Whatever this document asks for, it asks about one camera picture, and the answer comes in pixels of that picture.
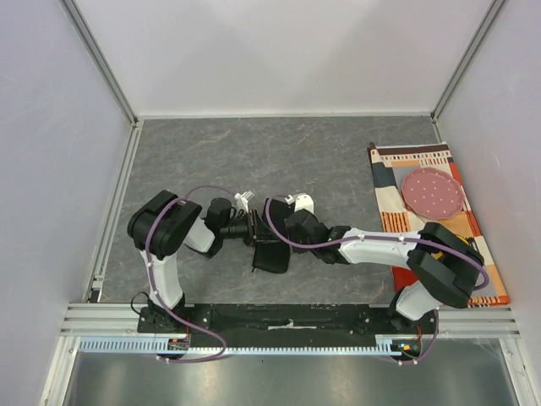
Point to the colourful patterned cloth mat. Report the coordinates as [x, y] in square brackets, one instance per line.
[389, 166]

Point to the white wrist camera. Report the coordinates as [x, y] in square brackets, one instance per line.
[300, 202]
[242, 200]

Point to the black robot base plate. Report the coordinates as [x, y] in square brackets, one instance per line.
[232, 318]

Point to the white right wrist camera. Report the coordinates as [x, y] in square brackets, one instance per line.
[300, 202]

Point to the pink dotted plate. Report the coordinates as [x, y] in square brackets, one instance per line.
[432, 193]

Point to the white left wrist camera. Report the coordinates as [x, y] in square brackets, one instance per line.
[242, 200]

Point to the black zip tool case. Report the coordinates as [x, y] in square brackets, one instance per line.
[274, 258]

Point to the aluminium frame post left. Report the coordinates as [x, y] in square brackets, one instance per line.
[85, 34]

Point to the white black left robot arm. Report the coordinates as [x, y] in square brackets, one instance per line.
[165, 223]

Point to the yellow plastic bowl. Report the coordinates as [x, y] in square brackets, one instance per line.
[455, 242]

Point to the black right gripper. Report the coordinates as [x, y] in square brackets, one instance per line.
[289, 222]

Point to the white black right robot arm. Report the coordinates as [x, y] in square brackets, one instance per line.
[448, 269]

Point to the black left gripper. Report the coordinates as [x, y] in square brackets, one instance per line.
[258, 231]

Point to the aluminium frame post right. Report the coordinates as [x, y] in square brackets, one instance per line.
[479, 36]

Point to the aluminium frame post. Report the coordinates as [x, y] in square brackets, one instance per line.
[85, 34]
[479, 36]

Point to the light blue cable duct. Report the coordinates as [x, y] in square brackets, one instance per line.
[173, 346]

